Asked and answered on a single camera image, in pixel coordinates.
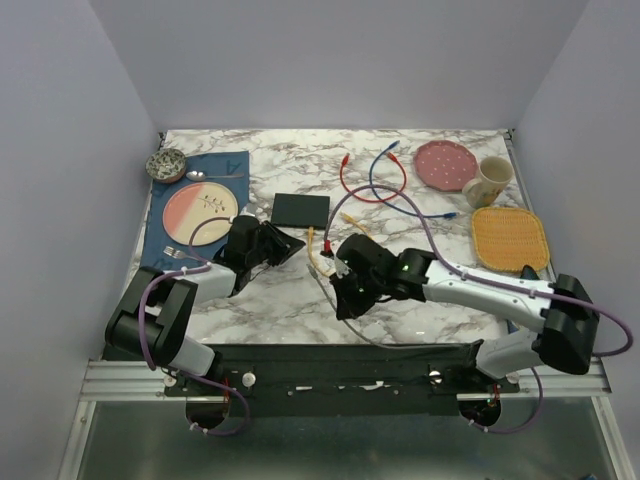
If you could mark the small patterned bowl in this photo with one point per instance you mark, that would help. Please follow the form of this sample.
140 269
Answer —
166 166

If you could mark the yellow woven mat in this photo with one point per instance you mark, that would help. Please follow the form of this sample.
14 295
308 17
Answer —
507 239

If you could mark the pink and cream plate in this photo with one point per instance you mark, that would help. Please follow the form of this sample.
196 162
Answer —
193 204

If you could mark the dark grey network switch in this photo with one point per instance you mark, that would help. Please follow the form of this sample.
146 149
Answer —
300 211

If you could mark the blue star shaped dish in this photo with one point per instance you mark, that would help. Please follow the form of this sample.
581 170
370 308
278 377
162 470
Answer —
527 273

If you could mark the silver fork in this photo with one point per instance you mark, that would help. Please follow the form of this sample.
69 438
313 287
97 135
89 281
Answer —
178 254

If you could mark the silver spoon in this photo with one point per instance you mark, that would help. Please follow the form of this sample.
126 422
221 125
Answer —
199 176

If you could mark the pink dotted plate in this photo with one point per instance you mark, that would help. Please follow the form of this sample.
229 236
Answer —
444 165

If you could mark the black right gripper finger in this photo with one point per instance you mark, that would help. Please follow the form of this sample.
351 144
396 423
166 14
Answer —
349 299
366 300

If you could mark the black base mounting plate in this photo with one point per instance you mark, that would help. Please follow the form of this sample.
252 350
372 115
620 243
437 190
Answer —
353 380

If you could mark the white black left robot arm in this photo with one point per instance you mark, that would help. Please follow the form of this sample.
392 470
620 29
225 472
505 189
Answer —
152 316

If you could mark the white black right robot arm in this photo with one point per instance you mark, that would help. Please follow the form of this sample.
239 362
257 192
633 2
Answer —
556 320

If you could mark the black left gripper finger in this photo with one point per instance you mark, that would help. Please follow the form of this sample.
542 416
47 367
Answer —
279 257
274 237

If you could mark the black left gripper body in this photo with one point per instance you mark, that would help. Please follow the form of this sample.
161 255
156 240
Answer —
261 254

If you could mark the cream ceramic mug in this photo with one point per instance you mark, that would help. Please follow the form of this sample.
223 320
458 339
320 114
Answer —
492 176

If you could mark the aluminium rail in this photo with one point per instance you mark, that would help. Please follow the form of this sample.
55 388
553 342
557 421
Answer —
127 428

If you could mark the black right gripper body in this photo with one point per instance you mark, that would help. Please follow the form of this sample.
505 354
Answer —
366 285

